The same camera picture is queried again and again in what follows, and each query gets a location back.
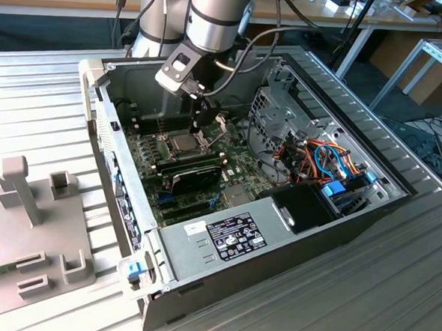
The brown cardboard box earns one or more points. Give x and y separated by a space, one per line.
432 82

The grey power supply unit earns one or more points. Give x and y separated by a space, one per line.
193 257

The blue disk carrier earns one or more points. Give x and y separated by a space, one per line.
334 189

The silver metal drive cage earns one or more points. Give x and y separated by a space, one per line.
273 116

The black expansion slot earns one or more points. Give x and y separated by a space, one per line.
184 214
188 206

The black RAM stick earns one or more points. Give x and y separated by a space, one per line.
191 160
191 164

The small white box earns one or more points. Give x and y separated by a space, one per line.
334 5

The silver square CPU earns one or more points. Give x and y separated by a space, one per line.
184 144

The black tripod stand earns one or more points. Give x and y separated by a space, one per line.
355 25

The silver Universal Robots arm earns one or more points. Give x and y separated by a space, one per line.
214 22

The blue case latch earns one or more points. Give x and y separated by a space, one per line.
135 270

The grey parts rack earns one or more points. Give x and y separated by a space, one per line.
32 236

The green motherboard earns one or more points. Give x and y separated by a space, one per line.
243 163

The CPU socket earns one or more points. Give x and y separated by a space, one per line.
165 147

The open black PC case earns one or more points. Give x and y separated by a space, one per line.
274 274

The black plastic shroud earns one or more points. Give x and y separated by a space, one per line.
308 208

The grey chipset heat sink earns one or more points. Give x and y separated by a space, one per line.
236 194

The white wrist camera on bracket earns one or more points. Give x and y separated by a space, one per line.
172 78

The black graphics card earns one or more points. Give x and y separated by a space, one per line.
195 179

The open cardboard box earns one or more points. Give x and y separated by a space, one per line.
414 5

